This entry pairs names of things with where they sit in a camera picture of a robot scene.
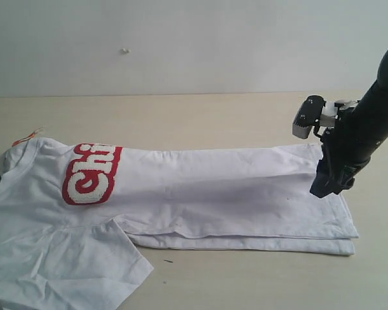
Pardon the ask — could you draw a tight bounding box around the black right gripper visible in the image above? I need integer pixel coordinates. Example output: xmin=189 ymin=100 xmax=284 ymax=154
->
xmin=310 ymin=129 xmax=371 ymax=197

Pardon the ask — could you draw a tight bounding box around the white t-shirt red lettering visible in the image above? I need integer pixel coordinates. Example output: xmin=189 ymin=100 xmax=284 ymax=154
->
xmin=0 ymin=137 xmax=358 ymax=309

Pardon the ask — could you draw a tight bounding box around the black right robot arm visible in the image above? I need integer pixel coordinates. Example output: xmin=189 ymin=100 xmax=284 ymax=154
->
xmin=310 ymin=50 xmax=388 ymax=198

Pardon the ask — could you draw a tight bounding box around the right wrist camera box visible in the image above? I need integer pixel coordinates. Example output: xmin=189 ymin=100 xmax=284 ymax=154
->
xmin=291 ymin=94 xmax=360 ymax=140

